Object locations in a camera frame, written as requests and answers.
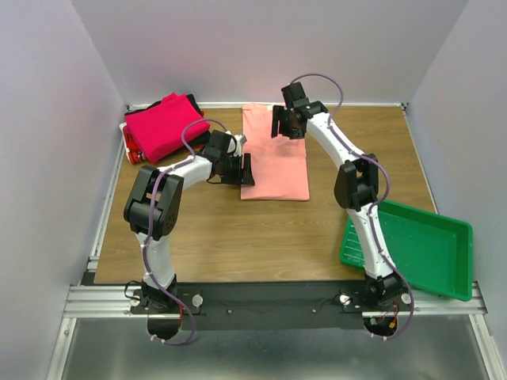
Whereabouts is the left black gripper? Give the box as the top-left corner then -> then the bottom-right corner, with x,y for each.
220,153 -> 255,186

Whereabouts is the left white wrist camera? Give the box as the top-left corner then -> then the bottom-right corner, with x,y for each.
233,134 -> 247,157

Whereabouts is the folded red white t-shirt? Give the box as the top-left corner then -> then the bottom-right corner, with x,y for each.
119,123 -> 147,165

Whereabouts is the folded black t-shirt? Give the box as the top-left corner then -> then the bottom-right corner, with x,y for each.
137,93 -> 210,160

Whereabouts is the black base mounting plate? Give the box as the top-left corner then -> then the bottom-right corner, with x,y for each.
124,280 -> 410,344

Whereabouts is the purple cable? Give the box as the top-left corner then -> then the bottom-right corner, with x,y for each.
291,73 -> 415,341
141,119 -> 234,346

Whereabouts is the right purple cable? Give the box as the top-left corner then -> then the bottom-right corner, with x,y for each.
291,73 -> 415,341

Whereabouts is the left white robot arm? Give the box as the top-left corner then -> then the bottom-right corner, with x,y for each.
124,130 -> 255,313

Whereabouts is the folded magenta t-shirt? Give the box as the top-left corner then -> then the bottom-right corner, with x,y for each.
120,93 -> 210,165

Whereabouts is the salmon pink t-shirt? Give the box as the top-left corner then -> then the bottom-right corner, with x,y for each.
241,103 -> 310,201

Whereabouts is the aluminium table frame rail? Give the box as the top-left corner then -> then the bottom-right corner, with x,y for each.
45,101 -> 507,380

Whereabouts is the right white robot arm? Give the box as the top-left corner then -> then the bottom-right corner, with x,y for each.
271,78 -> 406,310

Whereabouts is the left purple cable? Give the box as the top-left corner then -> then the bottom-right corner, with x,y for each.
141,119 -> 234,346

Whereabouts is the green plastic tray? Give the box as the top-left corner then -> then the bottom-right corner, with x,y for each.
339,199 -> 475,302

